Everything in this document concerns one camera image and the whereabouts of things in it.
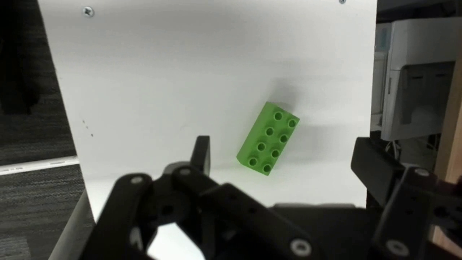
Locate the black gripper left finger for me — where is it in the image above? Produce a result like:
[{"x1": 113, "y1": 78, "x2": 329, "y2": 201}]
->
[{"x1": 79, "y1": 136, "x2": 323, "y2": 260}]

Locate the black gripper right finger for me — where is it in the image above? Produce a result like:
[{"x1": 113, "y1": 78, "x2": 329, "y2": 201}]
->
[{"x1": 351, "y1": 137, "x2": 462, "y2": 260}]

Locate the green lego brick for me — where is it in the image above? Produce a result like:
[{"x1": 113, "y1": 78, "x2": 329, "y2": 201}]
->
[{"x1": 237, "y1": 103, "x2": 299, "y2": 175}]

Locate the white printer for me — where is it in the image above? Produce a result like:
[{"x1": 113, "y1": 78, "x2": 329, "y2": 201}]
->
[{"x1": 374, "y1": 17, "x2": 462, "y2": 142}]

